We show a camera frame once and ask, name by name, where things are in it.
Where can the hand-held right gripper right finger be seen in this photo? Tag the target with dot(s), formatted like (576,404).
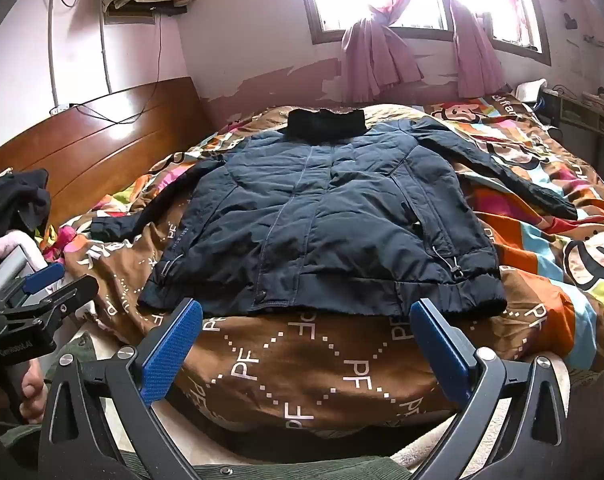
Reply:
(434,350)

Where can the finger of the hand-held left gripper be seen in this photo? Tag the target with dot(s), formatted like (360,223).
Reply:
(44,277)
(64,296)

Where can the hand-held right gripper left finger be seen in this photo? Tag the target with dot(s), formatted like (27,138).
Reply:
(174,355)

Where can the navy padded jacket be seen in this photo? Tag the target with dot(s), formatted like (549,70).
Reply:
(332,220)

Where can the dark clothes pile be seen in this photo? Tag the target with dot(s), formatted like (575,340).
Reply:
(16,200)

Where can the person's left hand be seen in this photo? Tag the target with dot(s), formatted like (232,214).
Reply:
(32,395)

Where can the printed cartoon blanket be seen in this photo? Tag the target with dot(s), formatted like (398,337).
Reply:
(307,360)

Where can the wooden headboard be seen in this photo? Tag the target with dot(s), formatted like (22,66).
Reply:
(96,145)

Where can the white power strip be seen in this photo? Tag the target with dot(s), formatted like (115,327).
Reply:
(62,108)

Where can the white bag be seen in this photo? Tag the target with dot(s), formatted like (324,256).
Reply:
(527,92)

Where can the cluttered desk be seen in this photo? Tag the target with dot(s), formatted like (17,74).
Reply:
(589,110)

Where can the pink curtain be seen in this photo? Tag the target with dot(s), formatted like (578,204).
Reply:
(377,55)
(474,50)

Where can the wooden framed window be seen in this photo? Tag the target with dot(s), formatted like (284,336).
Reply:
(327,30)

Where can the white wall pipe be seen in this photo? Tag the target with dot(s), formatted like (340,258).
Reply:
(52,50)
(105,50)

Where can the dark wall shelf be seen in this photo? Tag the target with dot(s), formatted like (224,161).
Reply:
(146,10)

